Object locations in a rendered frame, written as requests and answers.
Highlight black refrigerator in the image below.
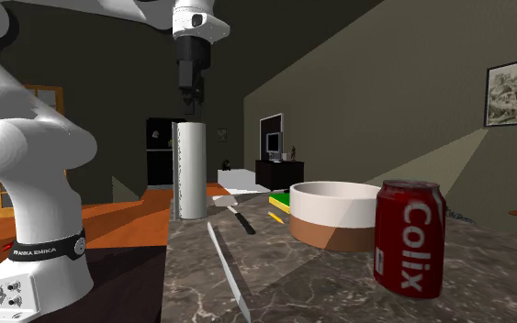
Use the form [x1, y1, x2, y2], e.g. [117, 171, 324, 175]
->
[145, 117, 186, 187]

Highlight white paper towel roll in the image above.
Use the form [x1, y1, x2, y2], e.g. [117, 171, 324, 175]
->
[171, 120, 208, 222]

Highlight white low block furniture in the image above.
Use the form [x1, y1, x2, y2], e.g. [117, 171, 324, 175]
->
[216, 168, 269, 195]

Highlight wooden framed glass door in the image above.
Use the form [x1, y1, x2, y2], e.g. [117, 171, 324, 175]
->
[0, 84, 66, 219]

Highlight black cabinet with monitor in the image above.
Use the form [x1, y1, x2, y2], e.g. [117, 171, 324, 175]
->
[254, 131, 306, 192]

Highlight green and yellow sponge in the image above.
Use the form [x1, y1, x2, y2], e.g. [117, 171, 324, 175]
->
[268, 190, 293, 216]

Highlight white and brown bowl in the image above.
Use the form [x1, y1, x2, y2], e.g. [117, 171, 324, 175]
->
[288, 180, 383, 253]

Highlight red soda can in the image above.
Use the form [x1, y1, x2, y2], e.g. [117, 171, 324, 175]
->
[372, 179, 447, 300]

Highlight black framed wall panel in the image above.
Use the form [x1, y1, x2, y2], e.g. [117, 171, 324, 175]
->
[258, 112, 285, 163]

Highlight black handled silver spatula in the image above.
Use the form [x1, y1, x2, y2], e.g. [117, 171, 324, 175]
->
[212, 194, 257, 237]

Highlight framed landscape wall picture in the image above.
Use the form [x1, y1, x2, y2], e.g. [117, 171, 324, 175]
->
[483, 53, 517, 129]

